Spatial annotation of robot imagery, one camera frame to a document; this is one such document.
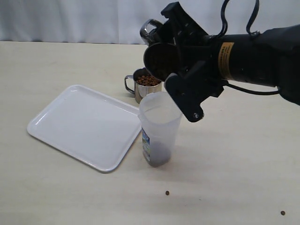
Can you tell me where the white plastic tray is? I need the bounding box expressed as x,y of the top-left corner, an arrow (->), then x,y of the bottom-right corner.
27,85 -> 141,173

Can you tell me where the steel mug with kibble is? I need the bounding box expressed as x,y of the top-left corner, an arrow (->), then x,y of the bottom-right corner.
140,19 -> 181,82
124,67 -> 163,104

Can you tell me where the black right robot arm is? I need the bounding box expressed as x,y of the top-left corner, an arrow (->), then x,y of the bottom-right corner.
161,2 -> 300,122

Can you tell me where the white backdrop curtain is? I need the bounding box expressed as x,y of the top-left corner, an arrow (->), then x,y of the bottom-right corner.
0,0 -> 300,44

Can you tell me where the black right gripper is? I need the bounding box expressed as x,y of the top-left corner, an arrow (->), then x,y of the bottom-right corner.
160,2 -> 224,123

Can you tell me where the translucent plastic jug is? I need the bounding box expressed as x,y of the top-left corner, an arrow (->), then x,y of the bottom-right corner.
138,91 -> 182,167

